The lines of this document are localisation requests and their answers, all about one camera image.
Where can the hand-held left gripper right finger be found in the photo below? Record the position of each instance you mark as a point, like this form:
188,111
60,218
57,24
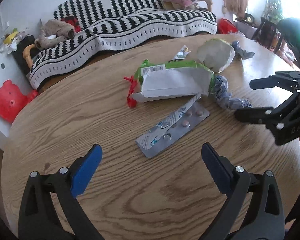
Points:
216,167

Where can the small torn wrapper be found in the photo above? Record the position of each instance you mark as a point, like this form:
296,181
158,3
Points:
181,53

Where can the white crumpled paper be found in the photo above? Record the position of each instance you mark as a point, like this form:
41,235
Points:
15,45

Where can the yellow toy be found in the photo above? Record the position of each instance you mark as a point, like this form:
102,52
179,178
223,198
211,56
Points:
10,37

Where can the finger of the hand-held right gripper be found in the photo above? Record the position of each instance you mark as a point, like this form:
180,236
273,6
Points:
267,82
252,115

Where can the black chair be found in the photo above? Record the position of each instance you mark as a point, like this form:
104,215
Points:
265,30

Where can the brown plush toy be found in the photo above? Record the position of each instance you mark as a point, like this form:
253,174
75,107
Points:
55,28

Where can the red plastic wrapper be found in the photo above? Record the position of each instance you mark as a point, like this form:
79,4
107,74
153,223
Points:
132,97

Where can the white cabinet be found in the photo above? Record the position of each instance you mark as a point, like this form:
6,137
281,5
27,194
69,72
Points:
12,67

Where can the black box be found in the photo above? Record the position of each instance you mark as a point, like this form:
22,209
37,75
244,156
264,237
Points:
22,40

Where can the red bear-shaped stool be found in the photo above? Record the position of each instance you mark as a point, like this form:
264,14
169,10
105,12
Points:
8,100

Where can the red cushion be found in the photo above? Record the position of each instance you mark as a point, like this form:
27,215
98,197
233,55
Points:
73,21

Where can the silver foil wrapper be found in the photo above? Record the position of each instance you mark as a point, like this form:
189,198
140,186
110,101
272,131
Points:
221,90

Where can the black white striped sofa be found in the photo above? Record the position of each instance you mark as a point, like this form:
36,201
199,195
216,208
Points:
115,30

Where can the floral pillow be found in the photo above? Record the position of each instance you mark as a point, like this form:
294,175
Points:
182,0

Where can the red bag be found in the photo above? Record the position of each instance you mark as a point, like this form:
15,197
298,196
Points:
226,26

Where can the small blue foil wrapper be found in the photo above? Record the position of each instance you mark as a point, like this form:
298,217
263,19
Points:
242,52

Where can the potted plant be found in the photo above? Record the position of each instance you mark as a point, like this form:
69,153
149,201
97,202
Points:
272,7

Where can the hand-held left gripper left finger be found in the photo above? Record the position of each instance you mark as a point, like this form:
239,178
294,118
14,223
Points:
86,170

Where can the silver blister pack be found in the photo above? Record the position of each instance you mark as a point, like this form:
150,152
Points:
180,127

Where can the green and white carton box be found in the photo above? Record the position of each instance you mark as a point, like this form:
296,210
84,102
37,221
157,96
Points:
170,85

